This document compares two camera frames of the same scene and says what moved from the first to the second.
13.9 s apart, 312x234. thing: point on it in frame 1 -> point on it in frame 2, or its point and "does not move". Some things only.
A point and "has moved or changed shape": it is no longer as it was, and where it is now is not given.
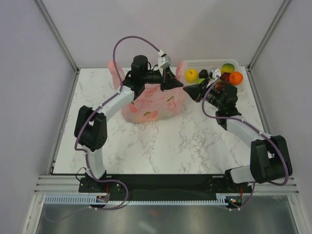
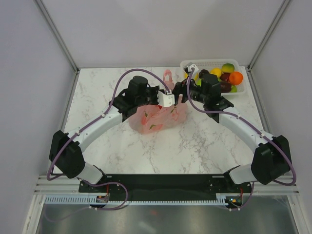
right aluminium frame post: [267, 35] does not move
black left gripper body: [159, 77] -> [150, 97]
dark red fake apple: [220, 85] does not move
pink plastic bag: [152, 104] has moved or changed shape
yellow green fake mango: [227, 68] does not move
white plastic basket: [199, 65] does not move
